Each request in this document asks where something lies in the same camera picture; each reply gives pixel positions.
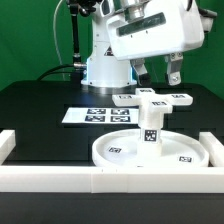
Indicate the black camera stand pole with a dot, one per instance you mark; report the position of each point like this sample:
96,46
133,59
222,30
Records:
84,8

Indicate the white left fence rail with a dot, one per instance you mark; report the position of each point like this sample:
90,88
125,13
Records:
7,144

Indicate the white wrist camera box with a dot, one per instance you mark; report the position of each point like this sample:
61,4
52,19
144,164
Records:
207,18

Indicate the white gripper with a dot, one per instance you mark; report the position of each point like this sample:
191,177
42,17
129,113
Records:
168,26

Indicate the white fence rail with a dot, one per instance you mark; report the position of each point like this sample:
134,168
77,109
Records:
214,147
7,144
73,179

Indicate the white cross-shaped table base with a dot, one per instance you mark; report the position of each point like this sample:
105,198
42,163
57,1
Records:
149,101

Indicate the white right fence rail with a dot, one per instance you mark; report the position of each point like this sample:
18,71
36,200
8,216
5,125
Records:
214,147

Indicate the white round table top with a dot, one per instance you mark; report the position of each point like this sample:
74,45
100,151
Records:
119,149

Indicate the white marker sheet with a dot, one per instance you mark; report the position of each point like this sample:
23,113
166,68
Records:
101,116

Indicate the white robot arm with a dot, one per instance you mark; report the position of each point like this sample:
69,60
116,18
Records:
105,73

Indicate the white front fence rail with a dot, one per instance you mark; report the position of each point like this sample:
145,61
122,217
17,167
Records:
73,179

